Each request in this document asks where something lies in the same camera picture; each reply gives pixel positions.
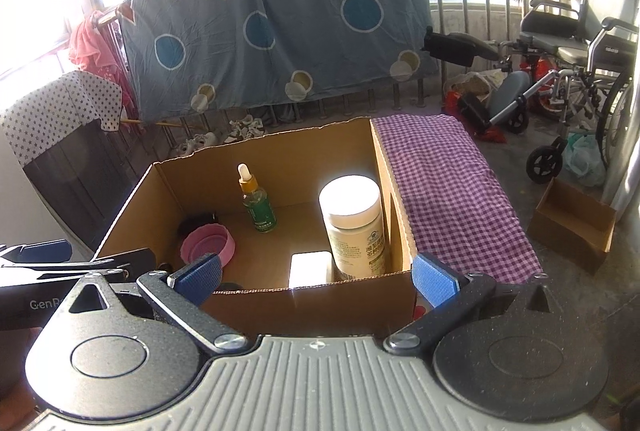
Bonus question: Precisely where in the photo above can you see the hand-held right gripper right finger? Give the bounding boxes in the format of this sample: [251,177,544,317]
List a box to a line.
[384,252,563,355]

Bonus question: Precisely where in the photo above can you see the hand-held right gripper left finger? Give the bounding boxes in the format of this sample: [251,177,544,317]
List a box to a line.
[65,252,249,355]

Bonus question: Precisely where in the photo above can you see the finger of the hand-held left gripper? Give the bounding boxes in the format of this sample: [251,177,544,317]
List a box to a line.
[0,248,156,286]
[0,239,74,264]

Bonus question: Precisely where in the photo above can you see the pink bowl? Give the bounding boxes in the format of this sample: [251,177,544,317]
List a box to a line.
[180,223,236,269]

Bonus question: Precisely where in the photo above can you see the green dropper bottle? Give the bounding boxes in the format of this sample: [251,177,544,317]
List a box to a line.
[237,164,277,234]

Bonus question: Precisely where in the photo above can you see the white plastic jar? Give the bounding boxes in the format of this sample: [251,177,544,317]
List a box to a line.
[319,176,386,282]

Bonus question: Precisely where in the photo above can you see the small white box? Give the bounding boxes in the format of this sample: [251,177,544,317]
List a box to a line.
[289,252,333,288]

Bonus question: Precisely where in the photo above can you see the black round object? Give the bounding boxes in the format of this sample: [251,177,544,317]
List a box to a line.
[179,212,219,237]

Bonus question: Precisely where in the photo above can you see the dark cabinet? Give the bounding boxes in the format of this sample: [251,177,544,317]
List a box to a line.
[22,121,126,257]

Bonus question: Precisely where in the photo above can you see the purple checked cloth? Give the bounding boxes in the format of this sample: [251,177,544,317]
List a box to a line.
[372,113,546,286]

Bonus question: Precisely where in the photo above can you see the star patterned cloth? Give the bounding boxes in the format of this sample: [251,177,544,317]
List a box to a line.
[0,71,124,168]

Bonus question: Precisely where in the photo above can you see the small cardboard box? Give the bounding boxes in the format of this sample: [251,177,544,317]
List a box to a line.
[527,178,617,276]

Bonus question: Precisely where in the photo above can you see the metal railing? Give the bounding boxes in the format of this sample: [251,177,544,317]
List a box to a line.
[0,0,551,152]

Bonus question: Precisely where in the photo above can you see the green plastic bag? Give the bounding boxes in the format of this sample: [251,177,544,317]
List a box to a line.
[565,133,608,188]

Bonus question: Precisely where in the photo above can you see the beige bag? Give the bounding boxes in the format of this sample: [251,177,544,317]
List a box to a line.
[445,71,506,102]

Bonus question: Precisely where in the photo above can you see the pink clothes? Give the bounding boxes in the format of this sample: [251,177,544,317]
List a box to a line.
[67,10,140,114]

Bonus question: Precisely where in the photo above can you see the grey oval leg pad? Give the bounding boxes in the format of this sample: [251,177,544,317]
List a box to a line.
[487,71,531,112]

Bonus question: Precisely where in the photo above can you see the red plastic item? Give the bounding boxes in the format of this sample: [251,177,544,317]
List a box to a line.
[530,56,558,84]

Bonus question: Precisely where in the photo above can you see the blue printed blanket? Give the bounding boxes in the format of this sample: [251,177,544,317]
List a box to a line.
[120,0,441,122]

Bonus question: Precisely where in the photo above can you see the grey wheelchair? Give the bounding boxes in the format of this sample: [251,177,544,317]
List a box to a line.
[520,0,640,186]

